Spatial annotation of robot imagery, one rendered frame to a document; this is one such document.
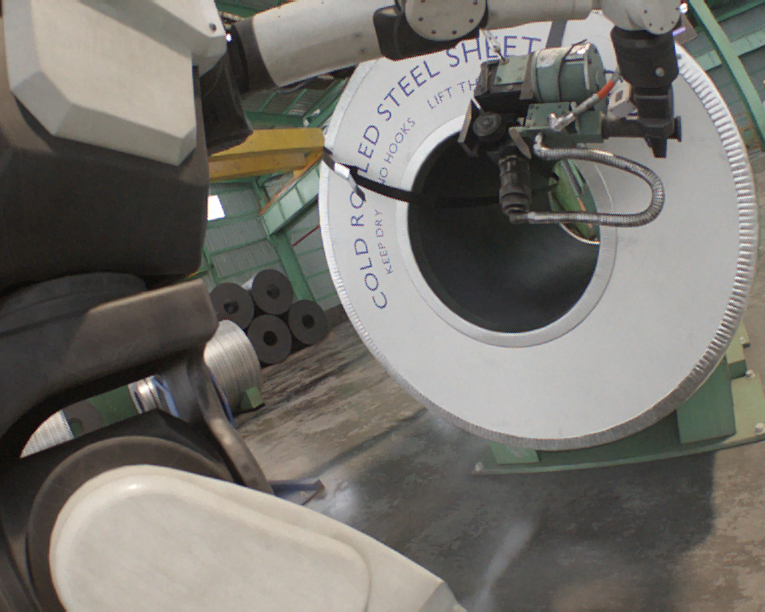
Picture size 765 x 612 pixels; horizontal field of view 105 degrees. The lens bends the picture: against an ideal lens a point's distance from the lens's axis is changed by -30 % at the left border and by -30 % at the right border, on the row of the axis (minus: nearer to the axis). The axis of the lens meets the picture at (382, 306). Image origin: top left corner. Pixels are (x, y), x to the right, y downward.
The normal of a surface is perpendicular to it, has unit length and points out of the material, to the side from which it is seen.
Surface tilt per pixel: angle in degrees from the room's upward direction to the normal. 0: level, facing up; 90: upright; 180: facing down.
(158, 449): 90
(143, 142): 137
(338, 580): 90
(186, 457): 90
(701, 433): 90
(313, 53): 153
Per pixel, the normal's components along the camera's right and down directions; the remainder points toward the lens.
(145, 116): 0.89, -0.35
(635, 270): -0.63, 0.30
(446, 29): 0.17, 0.91
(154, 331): 0.64, -0.26
